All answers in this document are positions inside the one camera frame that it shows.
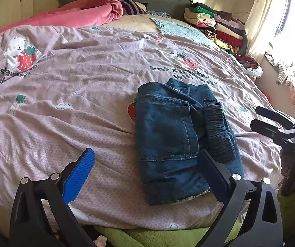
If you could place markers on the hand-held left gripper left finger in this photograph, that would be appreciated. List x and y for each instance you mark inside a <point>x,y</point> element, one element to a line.
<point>79,175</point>

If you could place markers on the white crumpled cloth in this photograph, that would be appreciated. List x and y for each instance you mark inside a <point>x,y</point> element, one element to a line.
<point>255,72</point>

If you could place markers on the dark red cloth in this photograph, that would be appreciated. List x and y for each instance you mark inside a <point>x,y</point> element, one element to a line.
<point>248,61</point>

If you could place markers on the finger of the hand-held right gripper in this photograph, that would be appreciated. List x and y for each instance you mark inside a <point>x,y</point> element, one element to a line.
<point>276,117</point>
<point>268,131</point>

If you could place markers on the cream curtain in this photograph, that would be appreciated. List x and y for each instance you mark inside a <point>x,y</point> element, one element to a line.
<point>263,20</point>

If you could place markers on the beige bed sheet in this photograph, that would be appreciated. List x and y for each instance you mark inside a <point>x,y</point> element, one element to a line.
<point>134,23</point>

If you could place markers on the pile of folded clothes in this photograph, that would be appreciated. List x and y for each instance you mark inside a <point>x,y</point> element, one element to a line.
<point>222,28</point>

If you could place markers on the green blanket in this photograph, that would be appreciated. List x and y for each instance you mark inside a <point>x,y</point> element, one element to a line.
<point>150,238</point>

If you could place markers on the printed pink-grey blanket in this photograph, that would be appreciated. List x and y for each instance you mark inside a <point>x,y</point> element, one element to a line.
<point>85,95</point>

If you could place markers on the pink quilt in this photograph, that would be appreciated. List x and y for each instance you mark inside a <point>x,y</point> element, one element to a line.
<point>85,12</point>

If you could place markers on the blue denim pants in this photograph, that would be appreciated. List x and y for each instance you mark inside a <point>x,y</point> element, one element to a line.
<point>168,133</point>

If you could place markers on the light blue cloth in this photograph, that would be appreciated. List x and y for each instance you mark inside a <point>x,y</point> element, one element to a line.
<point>183,29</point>

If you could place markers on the striped cloth on sill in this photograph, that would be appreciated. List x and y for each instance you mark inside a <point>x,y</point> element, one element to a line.
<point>282,73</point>

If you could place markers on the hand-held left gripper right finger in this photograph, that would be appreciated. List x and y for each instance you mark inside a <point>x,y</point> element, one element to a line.
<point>211,171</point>

